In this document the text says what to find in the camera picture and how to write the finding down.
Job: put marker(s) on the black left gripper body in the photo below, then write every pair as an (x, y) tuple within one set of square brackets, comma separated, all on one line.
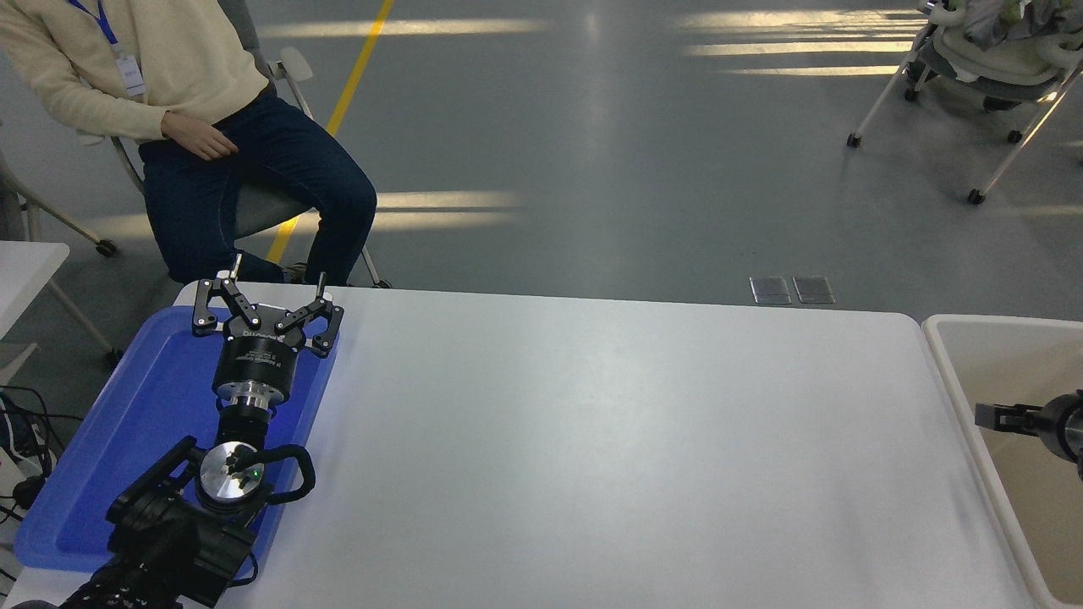
[(258, 355)]

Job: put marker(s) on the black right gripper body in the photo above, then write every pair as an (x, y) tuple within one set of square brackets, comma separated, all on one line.
[(1053, 423)]

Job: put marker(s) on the white power strip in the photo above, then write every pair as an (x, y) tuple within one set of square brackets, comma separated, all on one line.
[(13, 469)]

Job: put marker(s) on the person's hand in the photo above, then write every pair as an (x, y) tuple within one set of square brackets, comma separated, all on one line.
[(199, 135)]

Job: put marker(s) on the small white side table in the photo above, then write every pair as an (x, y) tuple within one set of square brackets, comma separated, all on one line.
[(25, 262)]

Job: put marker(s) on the person's forearm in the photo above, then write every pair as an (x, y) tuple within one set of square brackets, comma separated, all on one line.
[(110, 114)]

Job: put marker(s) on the grey chair with white frame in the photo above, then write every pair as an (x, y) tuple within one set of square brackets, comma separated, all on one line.
[(262, 207)]

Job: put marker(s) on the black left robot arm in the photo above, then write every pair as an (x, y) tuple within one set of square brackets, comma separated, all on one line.
[(169, 541)]

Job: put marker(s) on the person on grey chair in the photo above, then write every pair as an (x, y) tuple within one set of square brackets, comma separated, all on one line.
[(169, 51)]

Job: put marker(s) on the metal floor plate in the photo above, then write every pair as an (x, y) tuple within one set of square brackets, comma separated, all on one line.
[(770, 291), (814, 290)]

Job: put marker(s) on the white chair leg with castor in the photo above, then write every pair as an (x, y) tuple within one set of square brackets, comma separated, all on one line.
[(106, 247)]

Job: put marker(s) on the blue plastic tray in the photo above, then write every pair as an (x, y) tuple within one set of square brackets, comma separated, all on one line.
[(127, 423)]

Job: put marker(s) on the white wheeled chair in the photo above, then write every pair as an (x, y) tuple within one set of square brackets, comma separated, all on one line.
[(998, 63)]

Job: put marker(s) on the large pale bin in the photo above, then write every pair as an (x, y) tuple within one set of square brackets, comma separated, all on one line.
[(1015, 507)]

